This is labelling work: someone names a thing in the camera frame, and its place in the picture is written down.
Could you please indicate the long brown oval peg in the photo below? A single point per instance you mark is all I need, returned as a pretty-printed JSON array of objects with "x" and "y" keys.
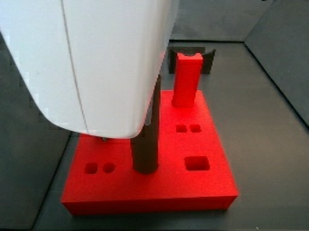
[{"x": 144, "y": 144}]

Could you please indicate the black curved holder stand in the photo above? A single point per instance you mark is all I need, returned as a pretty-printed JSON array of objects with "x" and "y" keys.
[{"x": 174, "y": 50}]

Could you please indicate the red tall peg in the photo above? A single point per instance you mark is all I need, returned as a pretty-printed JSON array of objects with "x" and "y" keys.
[{"x": 187, "y": 73}]

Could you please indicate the red peg board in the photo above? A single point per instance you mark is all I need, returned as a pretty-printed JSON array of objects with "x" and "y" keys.
[{"x": 192, "y": 179}]

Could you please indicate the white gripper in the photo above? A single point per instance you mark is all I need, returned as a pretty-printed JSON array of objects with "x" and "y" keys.
[{"x": 88, "y": 55}]

